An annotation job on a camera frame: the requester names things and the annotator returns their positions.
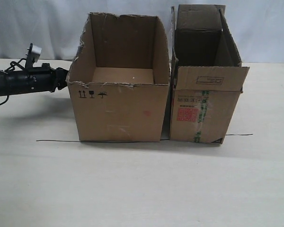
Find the wide torn cardboard box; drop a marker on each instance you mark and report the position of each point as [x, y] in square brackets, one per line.
[119, 79]

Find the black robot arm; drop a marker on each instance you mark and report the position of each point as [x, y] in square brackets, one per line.
[32, 80]

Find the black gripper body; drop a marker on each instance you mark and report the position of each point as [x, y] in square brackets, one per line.
[53, 78]

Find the tall printed cardboard box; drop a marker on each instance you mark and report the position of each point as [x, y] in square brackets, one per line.
[207, 75]

